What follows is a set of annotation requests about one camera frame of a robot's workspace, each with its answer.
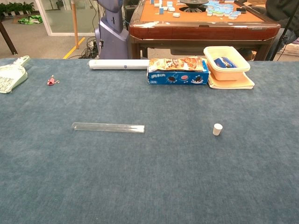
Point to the pink binder clip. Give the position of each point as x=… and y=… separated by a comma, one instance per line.
x=50, y=81

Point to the beige plastic container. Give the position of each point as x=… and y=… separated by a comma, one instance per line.
x=230, y=73

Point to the blue snack packet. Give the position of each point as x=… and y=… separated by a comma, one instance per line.
x=224, y=62

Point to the orange snack bag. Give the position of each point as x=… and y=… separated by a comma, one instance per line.
x=175, y=64

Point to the long white wrap box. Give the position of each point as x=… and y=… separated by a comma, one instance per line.
x=116, y=64

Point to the green bag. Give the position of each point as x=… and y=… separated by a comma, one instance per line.
x=30, y=19

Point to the blue cookie box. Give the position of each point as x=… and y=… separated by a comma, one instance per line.
x=177, y=78

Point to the white plastic basket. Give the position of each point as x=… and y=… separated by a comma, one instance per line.
x=290, y=51

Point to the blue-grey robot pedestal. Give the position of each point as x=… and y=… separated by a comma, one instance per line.
x=112, y=35

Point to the green dustpan brush set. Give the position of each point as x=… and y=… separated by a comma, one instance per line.
x=10, y=75

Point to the brown mahjong table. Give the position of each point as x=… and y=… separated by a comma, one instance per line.
x=201, y=30

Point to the white power strip with plugs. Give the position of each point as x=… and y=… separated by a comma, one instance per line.
x=91, y=44

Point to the wooden pole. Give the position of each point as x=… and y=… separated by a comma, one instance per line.
x=75, y=23

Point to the beige spiral notebook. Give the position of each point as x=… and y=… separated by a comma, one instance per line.
x=233, y=84

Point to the clear glass test tube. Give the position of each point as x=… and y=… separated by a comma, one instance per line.
x=107, y=127

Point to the black tripod stand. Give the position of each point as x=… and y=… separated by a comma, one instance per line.
x=283, y=30

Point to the potted green plants row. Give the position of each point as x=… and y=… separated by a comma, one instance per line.
x=16, y=8

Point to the dark table leg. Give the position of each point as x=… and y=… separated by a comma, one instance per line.
x=8, y=39

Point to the seated person in dark clothes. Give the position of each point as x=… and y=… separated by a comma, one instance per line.
x=278, y=11

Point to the small white cap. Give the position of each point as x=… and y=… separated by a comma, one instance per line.
x=217, y=129

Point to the black mahjong centre dial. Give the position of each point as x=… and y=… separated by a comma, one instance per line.
x=194, y=4

